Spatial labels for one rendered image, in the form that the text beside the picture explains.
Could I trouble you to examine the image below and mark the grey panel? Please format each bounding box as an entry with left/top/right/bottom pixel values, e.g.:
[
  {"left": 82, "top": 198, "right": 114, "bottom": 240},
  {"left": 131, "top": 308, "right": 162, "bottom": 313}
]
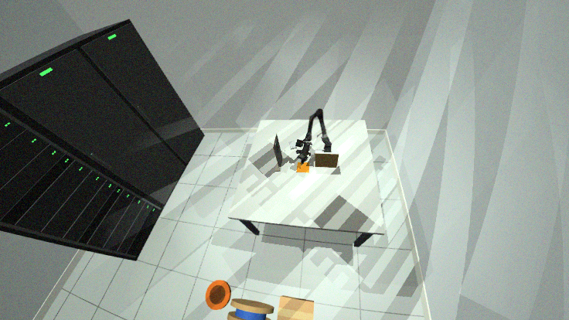
[{"left": 273, "top": 133, "right": 283, "bottom": 172}]

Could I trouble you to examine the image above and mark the orange square marking on table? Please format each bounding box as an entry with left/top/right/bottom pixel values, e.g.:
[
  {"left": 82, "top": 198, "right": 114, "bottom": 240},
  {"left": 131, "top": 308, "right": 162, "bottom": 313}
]
[{"left": 297, "top": 162, "right": 309, "bottom": 172}]

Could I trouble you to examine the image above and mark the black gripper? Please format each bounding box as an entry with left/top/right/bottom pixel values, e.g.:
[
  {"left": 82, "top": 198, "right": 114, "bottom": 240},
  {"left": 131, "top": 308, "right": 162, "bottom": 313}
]
[{"left": 297, "top": 148, "right": 311, "bottom": 164}]

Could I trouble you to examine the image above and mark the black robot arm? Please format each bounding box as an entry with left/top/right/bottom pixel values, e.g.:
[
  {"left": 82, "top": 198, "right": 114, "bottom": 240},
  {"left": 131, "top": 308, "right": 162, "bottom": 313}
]
[{"left": 295, "top": 108, "right": 332, "bottom": 155}]

